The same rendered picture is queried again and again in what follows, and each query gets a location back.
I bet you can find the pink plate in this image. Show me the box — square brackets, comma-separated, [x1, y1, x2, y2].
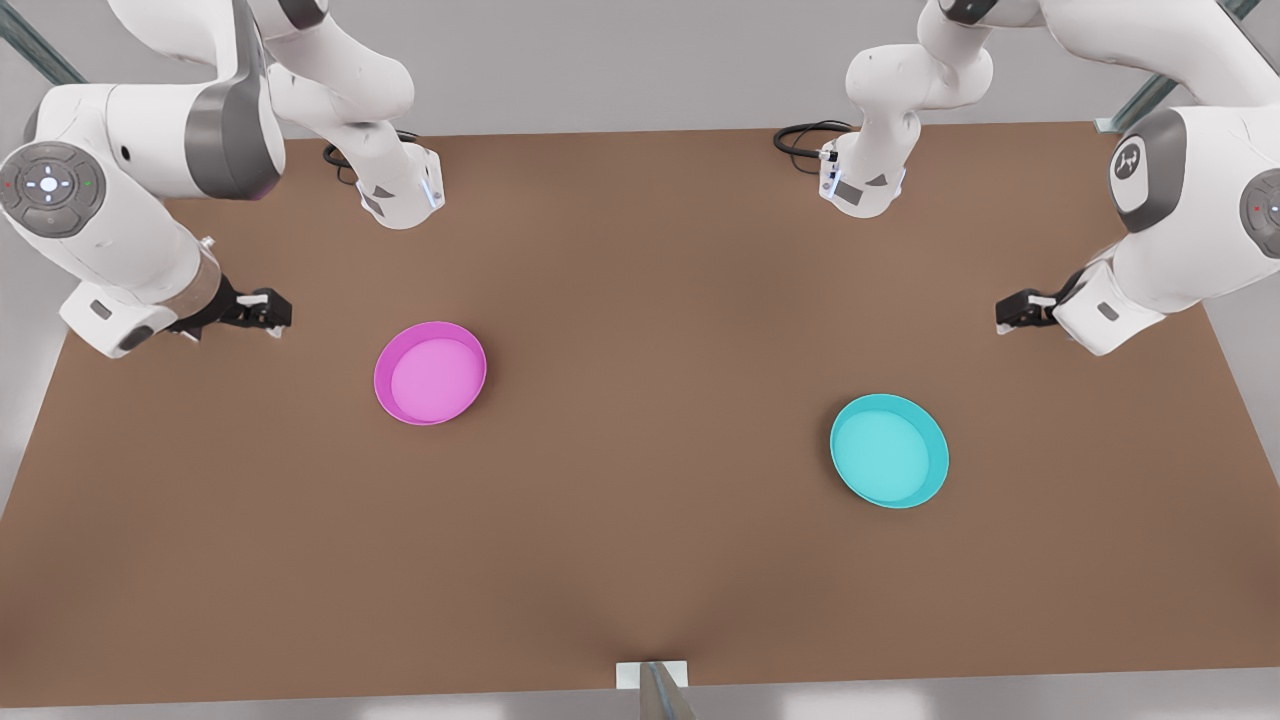
[374, 321, 488, 427]

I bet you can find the blue plate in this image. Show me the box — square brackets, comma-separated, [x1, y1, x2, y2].
[830, 393, 950, 510]

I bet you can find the black cable loop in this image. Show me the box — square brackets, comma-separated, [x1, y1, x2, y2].
[322, 129, 422, 187]
[773, 120, 857, 177]

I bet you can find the silver frame post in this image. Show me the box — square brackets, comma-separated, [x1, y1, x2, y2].
[615, 659, 698, 720]
[0, 8, 88, 87]
[1094, 0, 1263, 136]

